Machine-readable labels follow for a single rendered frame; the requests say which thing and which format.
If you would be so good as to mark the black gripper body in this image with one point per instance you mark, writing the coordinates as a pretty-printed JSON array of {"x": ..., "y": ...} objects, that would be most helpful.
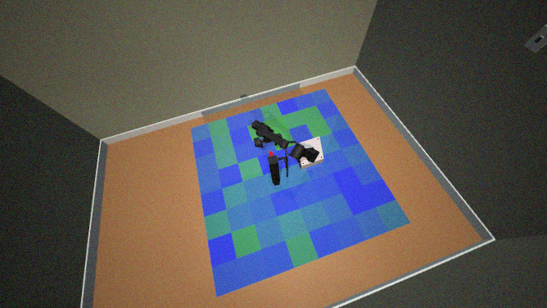
[{"x": 265, "y": 140}]

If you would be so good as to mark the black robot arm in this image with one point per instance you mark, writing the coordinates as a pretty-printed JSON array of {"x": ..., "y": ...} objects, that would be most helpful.
[{"x": 263, "y": 130}]

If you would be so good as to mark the black post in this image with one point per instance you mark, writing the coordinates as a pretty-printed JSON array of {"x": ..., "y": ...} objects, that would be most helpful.
[{"x": 274, "y": 169}]

